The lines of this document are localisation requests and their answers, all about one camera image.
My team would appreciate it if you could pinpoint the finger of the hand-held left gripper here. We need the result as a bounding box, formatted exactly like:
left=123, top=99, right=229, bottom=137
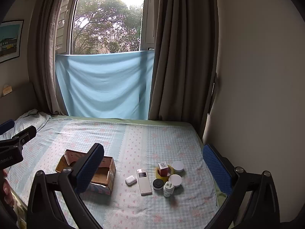
left=0, top=125, right=37, bottom=152
left=0, top=119, right=15, bottom=135

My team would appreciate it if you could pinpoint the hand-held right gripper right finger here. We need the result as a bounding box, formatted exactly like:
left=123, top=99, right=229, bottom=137
left=202, top=144, right=280, bottom=229

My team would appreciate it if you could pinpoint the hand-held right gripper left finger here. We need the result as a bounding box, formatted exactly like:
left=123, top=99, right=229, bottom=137
left=26, top=143, right=105, bottom=229

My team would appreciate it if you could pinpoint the person's left hand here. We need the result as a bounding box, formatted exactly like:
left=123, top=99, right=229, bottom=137
left=0, top=169, right=16, bottom=214

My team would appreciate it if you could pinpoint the light patterned pillow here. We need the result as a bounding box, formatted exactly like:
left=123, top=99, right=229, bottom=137
left=0, top=109, right=51, bottom=141

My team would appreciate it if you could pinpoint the brown cardboard box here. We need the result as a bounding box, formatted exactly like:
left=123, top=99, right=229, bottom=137
left=55, top=149, right=116, bottom=195

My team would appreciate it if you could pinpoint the white round jar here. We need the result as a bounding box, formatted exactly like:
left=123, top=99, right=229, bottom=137
left=168, top=174, right=182, bottom=188
left=172, top=161, right=185, bottom=174

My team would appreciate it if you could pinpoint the yellow tape roll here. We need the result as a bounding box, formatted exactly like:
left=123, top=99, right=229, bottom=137
left=154, top=164, right=174, bottom=179

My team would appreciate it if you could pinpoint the small red box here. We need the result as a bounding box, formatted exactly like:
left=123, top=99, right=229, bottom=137
left=157, top=162, right=169, bottom=177

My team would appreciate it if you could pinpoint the white labelled bottle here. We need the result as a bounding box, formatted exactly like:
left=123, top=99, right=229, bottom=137
left=163, top=181, right=175, bottom=198

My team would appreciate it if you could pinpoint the white remote control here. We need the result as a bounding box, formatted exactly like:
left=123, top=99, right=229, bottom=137
left=136, top=169, right=153, bottom=196

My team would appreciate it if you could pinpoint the checkered floral bed sheet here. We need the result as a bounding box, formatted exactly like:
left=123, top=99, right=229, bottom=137
left=0, top=117, right=221, bottom=229

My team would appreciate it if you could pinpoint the green mattress cover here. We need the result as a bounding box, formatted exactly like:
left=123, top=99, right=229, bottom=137
left=51, top=115, right=228, bottom=210

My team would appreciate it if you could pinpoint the brown curtain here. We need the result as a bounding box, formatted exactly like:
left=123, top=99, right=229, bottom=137
left=27, top=0, right=83, bottom=116
left=148, top=0, right=219, bottom=139

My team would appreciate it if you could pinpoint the light blue cloth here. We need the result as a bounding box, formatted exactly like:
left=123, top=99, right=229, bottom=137
left=55, top=50, right=155, bottom=121

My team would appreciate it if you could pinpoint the window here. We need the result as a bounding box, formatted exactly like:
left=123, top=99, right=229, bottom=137
left=56, top=0, right=155, bottom=55

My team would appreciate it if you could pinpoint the framed wall picture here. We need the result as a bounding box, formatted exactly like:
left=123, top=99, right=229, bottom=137
left=0, top=19, right=24, bottom=64

